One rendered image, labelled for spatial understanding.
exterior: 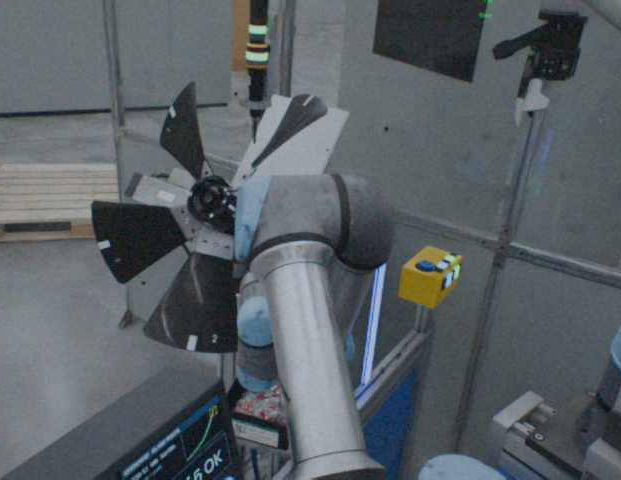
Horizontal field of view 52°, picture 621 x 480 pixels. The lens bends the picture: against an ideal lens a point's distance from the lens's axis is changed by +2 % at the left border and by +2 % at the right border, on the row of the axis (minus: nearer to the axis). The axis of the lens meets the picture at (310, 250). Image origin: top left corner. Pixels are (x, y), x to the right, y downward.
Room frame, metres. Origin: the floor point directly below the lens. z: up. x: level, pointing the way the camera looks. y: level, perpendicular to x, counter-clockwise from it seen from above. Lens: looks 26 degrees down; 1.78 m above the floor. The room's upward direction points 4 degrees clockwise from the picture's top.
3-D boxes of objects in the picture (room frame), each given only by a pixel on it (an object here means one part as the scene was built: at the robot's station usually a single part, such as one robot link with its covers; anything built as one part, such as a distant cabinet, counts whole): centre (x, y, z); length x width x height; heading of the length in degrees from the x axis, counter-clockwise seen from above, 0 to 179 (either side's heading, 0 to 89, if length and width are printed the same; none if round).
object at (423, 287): (1.42, -0.32, 1.02); 0.16 x 0.10 x 0.11; 149
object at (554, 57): (1.29, -0.44, 1.62); 0.09 x 0.08 x 0.12; 59
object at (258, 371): (0.95, 0.07, 1.08); 0.11 x 0.08 x 0.11; 107
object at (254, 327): (0.94, 0.08, 1.17); 0.11 x 0.08 x 0.09; 6
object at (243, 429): (1.11, 0.07, 0.85); 0.22 x 0.17 x 0.07; 165
